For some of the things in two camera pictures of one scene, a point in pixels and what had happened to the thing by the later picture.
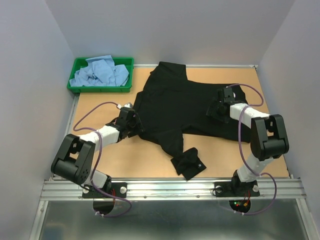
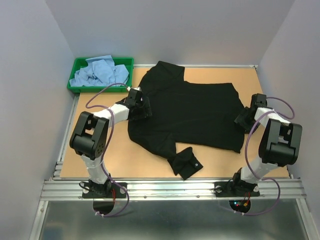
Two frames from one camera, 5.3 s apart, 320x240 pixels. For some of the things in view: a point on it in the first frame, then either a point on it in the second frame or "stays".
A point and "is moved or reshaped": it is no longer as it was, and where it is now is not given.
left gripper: (139, 128) -> (146, 112)
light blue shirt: (100, 71) stays
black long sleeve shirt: (171, 105) is moved or reshaped
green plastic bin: (79, 62) stays
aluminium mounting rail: (270, 189) stays
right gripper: (222, 118) -> (240, 118)
